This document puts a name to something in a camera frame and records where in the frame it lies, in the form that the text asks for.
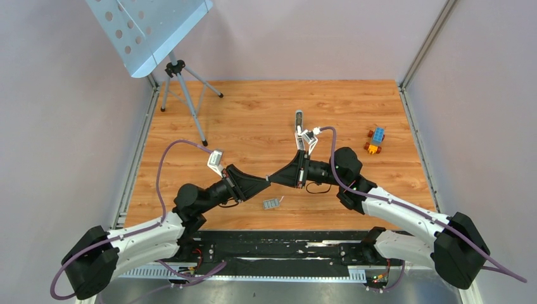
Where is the light blue white stapler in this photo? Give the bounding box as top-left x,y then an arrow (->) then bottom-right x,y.
294,110 -> 305,150

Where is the light blue music stand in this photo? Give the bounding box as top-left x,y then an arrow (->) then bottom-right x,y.
87,0 -> 224,146

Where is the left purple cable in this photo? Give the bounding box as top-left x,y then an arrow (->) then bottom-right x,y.
50,140 -> 215,301

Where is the colourful toy block car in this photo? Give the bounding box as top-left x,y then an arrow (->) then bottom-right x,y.
363,127 -> 385,155

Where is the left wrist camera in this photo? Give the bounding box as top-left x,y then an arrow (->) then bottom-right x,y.
207,149 -> 224,177

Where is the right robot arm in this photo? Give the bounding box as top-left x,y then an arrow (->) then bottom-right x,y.
268,147 -> 490,289

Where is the purple cable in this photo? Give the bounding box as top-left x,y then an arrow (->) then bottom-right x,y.
319,126 -> 528,293
50,140 -> 215,301

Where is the white staple tray with staples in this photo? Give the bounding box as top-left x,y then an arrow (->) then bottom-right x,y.
262,198 -> 281,210

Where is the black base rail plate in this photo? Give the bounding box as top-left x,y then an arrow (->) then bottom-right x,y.
153,229 -> 448,279

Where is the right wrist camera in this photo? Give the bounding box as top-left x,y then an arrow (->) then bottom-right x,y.
300,127 -> 322,155

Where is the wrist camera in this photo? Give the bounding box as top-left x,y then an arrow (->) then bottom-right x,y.
300,127 -> 322,155
207,149 -> 224,177

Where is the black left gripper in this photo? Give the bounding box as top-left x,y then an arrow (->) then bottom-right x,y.
199,164 -> 270,214

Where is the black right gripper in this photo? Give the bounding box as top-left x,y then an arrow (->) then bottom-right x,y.
268,150 -> 346,189

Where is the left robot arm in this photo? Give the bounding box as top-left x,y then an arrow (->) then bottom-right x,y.
61,165 -> 270,300

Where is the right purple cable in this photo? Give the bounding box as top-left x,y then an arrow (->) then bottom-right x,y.
319,126 -> 528,293

